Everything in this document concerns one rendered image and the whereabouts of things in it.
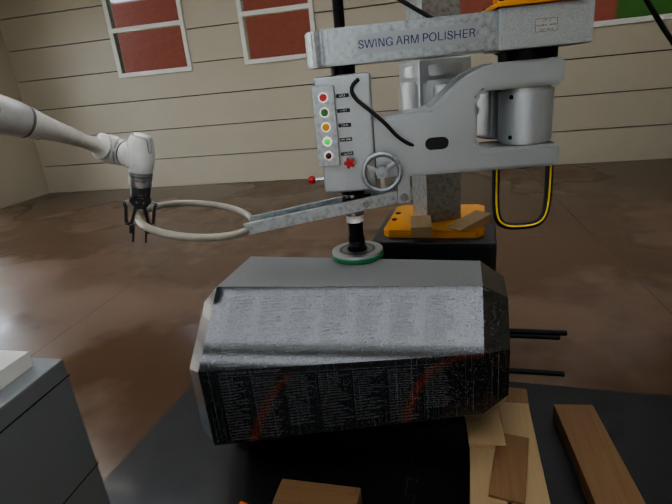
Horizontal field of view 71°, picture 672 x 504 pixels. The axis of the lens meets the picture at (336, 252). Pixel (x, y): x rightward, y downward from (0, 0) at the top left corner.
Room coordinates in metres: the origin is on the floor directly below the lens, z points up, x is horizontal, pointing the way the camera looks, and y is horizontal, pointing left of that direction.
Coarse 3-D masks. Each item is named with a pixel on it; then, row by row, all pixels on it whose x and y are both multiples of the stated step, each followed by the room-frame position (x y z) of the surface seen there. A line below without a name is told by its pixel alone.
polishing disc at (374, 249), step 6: (336, 246) 1.94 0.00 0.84; (342, 246) 1.93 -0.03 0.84; (348, 246) 1.92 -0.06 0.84; (372, 246) 1.89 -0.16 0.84; (378, 246) 1.88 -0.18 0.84; (336, 252) 1.86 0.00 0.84; (342, 252) 1.85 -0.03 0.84; (348, 252) 1.85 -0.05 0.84; (354, 252) 1.84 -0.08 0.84; (360, 252) 1.83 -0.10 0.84; (366, 252) 1.82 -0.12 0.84; (372, 252) 1.82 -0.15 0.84; (378, 252) 1.81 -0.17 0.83; (342, 258) 1.80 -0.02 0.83; (348, 258) 1.78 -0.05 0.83; (354, 258) 1.78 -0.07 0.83; (360, 258) 1.77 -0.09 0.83; (366, 258) 1.78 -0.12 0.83
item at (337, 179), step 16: (320, 80) 1.78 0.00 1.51; (336, 80) 1.77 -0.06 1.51; (352, 80) 1.77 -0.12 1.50; (368, 80) 1.76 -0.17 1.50; (368, 96) 1.76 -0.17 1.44; (336, 112) 1.77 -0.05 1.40; (352, 112) 1.77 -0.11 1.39; (368, 112) 1.76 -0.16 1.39; (352, 128) 1.77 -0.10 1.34; (368, 128) 1.76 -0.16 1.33; (352, 144) 1.77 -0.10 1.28; (368, 144) 1.76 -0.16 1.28; (336, 176) 1.78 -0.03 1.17; (352, 176) 1.77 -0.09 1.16; (368, 176) 1.76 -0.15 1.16; (336, 192) 1.79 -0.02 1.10; (352, 192) 1.83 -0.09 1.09
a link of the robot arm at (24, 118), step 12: (0, 96) 1.45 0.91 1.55; (0, 108) 1.42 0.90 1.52; (12, 108) 1.45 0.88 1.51; (24, 108) 1.49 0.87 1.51; (0, 120) 1.42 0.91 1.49; (12, 120) 1.44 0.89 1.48; (24, 120) 1.47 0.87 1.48; (0, 132) 1.45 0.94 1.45; (12, 132) 1.46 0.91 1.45; (24, 132) 1.49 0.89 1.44
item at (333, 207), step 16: (368, 192) 1.92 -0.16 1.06; (384, 192) 1.92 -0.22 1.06; (288, 208) 1.96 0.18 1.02; (304, 208) 1.95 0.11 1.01; (320, 208) 1.83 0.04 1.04; (336, 208) 1.83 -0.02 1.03; (352, 208) 1.82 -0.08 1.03; (368, 208) 1.81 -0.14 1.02; (256, 224) 1.86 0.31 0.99; (272, 224) 1.86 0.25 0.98; (288, 224) 1.85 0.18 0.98
